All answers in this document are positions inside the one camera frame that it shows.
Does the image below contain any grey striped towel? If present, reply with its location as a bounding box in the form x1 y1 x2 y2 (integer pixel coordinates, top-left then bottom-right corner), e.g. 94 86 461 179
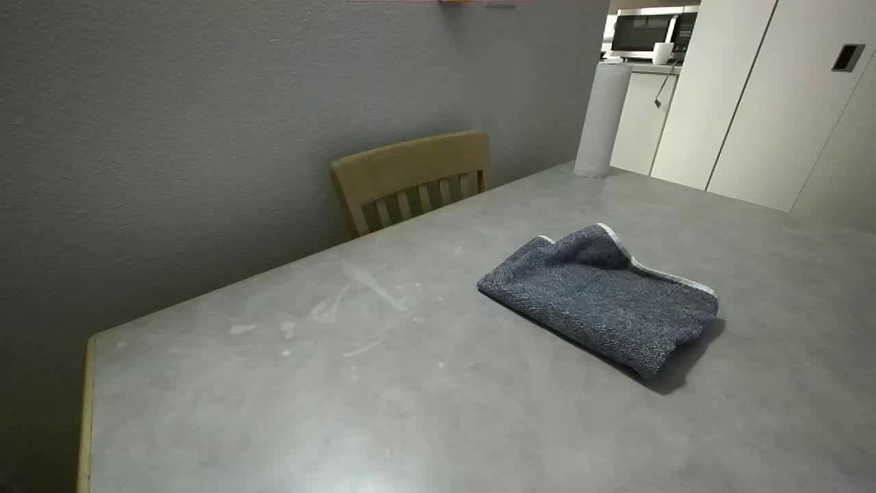
475 223 721 387

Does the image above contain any white paper towel roll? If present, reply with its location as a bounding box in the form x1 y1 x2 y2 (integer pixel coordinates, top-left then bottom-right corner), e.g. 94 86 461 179
571 60 635 180

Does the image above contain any wooden chair with slatted back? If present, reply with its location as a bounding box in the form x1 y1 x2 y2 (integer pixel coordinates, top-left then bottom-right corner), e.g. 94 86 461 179
329 130 496 241

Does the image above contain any white base cabinet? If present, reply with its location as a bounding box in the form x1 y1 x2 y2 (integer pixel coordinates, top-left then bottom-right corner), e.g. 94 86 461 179
606 68 680 179

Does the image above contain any white microwave oven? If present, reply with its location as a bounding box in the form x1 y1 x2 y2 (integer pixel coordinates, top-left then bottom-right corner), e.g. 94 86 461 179
600 7 699 65

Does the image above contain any tall white cabinet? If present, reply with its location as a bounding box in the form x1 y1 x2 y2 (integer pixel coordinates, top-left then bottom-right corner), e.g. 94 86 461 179
649 0 876 234

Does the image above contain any black cabinet handle plate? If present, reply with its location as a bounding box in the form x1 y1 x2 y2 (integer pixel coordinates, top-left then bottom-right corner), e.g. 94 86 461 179
828 41 868 74

